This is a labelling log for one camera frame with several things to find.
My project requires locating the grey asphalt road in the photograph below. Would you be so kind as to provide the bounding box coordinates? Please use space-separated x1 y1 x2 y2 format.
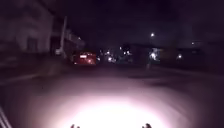
0 61 224 128

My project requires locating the red car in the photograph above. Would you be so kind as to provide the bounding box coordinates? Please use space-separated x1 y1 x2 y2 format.
71 51 98 67

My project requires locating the row of low buildings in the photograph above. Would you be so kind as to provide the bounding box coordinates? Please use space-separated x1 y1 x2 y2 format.
99 41 224 68

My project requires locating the pole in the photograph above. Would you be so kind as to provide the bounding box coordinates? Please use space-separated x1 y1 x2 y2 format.
58 15 68 57

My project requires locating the robot's own part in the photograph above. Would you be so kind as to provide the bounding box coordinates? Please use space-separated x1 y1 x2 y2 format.
141 122 153 128
69 123 82 128

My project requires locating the pale building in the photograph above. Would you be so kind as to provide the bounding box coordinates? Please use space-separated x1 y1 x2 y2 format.
0 0 86 58

